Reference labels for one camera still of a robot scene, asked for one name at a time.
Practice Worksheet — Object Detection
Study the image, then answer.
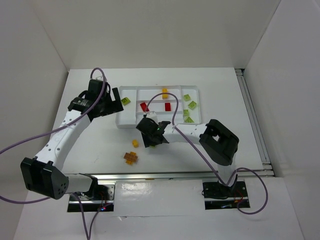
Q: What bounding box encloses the small yellow lego brick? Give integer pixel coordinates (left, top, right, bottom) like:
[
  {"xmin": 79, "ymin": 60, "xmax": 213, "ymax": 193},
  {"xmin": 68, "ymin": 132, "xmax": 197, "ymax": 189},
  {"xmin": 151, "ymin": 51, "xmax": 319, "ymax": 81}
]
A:
[{"xmin": 132, "ymin": 139, "xmax": 139, "ymax": 148}]

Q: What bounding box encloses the light green lego brick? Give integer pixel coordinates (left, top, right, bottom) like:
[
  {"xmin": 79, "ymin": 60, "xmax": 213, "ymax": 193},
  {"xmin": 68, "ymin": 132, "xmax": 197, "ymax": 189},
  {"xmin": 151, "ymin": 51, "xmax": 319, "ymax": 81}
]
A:
[{"xmin": 121, "ymin": 97, "xmax": 131, "ymax": 106}]

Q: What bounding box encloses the orange yellow lego cross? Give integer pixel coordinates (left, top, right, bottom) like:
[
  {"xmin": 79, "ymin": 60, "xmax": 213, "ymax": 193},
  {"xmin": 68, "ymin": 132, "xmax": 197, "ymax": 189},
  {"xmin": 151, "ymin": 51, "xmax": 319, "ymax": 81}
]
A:
[{"xmin": 123, "ymin": 151, "xmax": 138, "ymax": 166}]

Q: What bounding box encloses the red lego with green top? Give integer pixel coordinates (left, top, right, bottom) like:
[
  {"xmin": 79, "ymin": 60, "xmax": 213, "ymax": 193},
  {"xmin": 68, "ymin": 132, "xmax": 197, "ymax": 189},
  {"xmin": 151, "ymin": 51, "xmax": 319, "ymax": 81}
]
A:
[{"xmin": 139, "ymin": 102, "xmax": 150, "ymax": 113}]

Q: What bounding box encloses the red lego brick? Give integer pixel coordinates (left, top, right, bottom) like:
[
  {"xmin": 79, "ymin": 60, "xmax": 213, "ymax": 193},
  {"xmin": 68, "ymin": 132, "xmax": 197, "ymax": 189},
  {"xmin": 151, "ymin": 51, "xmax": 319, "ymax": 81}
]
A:
[{"xmin": 164, "ymin": 102, "xmax": 172, "ymax": 112}]

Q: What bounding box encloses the yellow tall lego brick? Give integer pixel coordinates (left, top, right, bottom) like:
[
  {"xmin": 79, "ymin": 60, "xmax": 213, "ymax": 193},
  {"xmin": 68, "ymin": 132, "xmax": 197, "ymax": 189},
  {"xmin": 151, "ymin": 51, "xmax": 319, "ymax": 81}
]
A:
[{"xmin": 162, "ymin": 88, "xmax": 169, "ymax": 100}]

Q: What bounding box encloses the green lego brick bin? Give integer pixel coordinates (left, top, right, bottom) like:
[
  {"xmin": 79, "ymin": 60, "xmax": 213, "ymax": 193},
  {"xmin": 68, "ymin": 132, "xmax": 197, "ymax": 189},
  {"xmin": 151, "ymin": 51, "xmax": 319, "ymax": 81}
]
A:
[
  {"xmin": 184, "ymin": 116, "xmax": 194, "ymax": 124},
  {"xmin": 188, "ymin": 101, "xmax": 198, "ymax": 110}
]

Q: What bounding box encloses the pale green large lego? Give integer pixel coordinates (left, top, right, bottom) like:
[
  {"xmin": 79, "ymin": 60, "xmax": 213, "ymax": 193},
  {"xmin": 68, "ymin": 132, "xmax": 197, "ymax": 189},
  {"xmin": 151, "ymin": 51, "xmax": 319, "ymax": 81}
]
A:
[{"xmin": 183, "ymin": 109, "xmax": 190, "ymax": 117}]

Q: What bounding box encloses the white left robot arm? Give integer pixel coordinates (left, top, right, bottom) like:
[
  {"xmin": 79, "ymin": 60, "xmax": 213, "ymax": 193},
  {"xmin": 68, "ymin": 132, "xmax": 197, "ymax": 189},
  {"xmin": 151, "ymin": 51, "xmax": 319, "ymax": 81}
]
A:
[{"xmin": 20, "ymin": 79, "xmax": 124, "ymax": 200}]

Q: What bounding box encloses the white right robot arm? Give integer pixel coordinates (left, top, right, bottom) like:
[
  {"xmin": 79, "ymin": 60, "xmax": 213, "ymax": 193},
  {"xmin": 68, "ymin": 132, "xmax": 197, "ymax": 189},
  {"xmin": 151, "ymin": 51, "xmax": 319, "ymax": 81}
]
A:
[{"xmin": 136, "ymin": 112, "xmax": 239, "ymax": 188}]

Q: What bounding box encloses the white divided sorting tray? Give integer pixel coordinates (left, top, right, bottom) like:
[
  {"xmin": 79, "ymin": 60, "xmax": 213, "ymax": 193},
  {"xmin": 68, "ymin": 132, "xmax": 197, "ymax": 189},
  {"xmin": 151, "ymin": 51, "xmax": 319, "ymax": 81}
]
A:
[{"xmin": 115, "ymin": 85, "xmax": 202, "ymax": 129}]

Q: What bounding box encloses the aluminium rail front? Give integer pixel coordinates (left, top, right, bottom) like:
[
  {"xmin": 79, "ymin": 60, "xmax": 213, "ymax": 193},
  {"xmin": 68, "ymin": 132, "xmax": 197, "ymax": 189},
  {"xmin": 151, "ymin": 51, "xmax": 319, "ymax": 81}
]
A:
[{"xmin": 91, "ymin": 169, "xmax": 275, "ymax": 181}]

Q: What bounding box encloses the aluminium rail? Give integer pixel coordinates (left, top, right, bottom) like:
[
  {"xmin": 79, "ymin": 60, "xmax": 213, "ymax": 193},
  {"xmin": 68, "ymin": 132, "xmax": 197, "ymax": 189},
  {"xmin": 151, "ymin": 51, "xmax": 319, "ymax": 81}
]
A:
[
  {"xmin": 234, "ymin": 68, "xmax": 273, "ymax": 171},
  {"xmin": 91, "ymin": 169, "xmax": 275, "ymax": 181}
]

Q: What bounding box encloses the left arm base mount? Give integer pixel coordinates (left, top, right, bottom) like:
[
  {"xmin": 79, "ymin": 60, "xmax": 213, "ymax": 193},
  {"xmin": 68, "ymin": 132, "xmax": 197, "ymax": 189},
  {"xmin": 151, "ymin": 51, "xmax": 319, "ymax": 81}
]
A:
[{"xmin": 67, "ymin": 181, "xmax": 116, "ymax": 213}]

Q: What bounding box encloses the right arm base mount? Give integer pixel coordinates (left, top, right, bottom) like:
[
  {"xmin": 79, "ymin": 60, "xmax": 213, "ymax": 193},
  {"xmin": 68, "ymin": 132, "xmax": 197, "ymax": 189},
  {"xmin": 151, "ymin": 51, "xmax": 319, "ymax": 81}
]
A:
[{"xmin": 201, "ymin": 181, "xmax": 250, "ymax": 210}]

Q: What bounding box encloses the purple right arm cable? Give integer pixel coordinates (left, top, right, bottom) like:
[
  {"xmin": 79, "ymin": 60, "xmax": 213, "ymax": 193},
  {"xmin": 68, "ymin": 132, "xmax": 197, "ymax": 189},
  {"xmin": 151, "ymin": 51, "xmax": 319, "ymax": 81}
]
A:
[{"xmin": 142, "ymin": 93, "xmax": 269, "ymax": 215}]

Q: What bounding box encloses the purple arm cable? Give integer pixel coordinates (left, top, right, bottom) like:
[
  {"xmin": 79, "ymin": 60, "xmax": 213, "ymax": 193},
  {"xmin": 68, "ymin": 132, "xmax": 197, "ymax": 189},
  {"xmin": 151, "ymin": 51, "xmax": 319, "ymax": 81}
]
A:
[
  {"xmin": 0, "ymin": 67, "xmax": 108, "ymax": 240},
  {"xmin": 142, "ymin": 93, "xmax": 269, "ymax": 215}
]

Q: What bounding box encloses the aluminium rail right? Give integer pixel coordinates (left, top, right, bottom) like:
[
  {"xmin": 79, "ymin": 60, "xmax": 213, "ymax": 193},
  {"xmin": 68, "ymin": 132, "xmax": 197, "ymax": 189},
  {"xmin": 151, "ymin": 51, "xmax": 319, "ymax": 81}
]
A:
[{"xmin": 234, "ymin": 68, "xmax": 273, "ymax": 171}]

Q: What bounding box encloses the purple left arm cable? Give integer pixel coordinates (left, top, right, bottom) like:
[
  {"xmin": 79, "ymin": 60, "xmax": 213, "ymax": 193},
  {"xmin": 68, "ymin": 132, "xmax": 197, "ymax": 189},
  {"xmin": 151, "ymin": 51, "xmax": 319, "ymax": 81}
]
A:
[{"xmin": 0, "ymin": 67, "xmax": 108, "ymax": 240}]

